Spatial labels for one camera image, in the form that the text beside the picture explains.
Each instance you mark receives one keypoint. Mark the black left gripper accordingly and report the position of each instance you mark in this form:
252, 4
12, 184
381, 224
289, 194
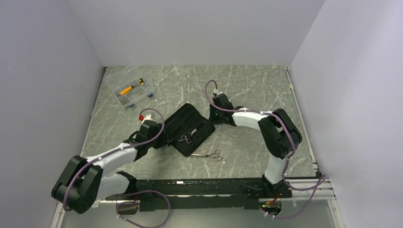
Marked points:
165, 138

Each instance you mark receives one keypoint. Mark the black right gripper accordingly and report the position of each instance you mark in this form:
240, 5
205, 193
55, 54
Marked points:
212, 119

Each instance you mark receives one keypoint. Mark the black zippered tool case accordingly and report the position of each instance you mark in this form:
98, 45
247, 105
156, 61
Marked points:
183, 121

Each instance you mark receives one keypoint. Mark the silver hair cutting scissors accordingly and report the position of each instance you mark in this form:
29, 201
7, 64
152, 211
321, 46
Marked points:
188, 137

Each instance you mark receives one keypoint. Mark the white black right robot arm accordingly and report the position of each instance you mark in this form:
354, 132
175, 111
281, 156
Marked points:
279, 132

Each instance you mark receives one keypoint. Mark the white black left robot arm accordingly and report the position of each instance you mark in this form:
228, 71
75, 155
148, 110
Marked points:
86, 180

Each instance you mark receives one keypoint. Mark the silver thinning scissors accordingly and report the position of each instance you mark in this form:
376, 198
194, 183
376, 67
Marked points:
215, 155

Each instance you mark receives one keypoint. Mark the clear plastic organizer box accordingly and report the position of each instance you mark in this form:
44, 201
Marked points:
121, 77

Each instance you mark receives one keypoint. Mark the small black yellow tool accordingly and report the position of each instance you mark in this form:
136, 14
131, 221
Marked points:
141, 81

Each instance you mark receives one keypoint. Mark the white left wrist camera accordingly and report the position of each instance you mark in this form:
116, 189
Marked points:
147, 117

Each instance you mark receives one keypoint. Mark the yellow handled screwdriver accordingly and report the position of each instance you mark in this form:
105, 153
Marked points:
126, 90

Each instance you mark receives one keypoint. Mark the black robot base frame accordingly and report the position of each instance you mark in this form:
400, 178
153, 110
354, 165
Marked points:
246, 193

